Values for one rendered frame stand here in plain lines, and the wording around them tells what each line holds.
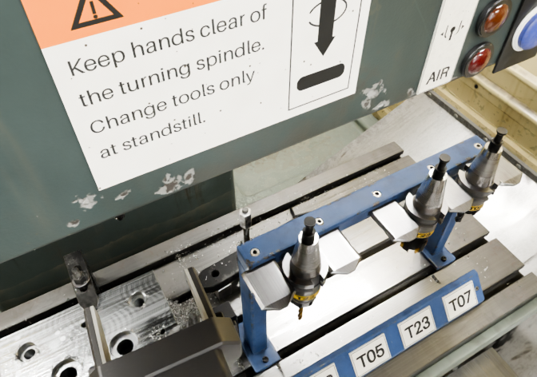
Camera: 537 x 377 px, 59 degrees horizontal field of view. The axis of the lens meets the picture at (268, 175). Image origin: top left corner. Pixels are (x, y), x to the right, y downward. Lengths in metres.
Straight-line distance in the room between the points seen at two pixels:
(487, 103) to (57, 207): 1.30
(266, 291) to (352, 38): 0.46
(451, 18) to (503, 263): 0.90
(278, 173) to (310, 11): 1.41
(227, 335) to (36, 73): 0.26
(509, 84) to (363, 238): 0.57
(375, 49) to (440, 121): 1.26
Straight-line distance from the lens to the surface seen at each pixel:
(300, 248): 0.62
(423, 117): 1.55
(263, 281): 0.67
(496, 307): 1.11
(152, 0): 0.20
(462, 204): 0.80
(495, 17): 0.34
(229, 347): 0.40
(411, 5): 0.29
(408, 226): 0.75
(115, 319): 0.94
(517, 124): 1.41
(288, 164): 1.67
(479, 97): 1.47
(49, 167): 0.23
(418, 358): 1.00
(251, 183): 1.61
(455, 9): 0.32
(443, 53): 0.33
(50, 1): 0.19
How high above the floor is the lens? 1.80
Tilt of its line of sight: 48 degrees down
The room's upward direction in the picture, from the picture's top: straight up
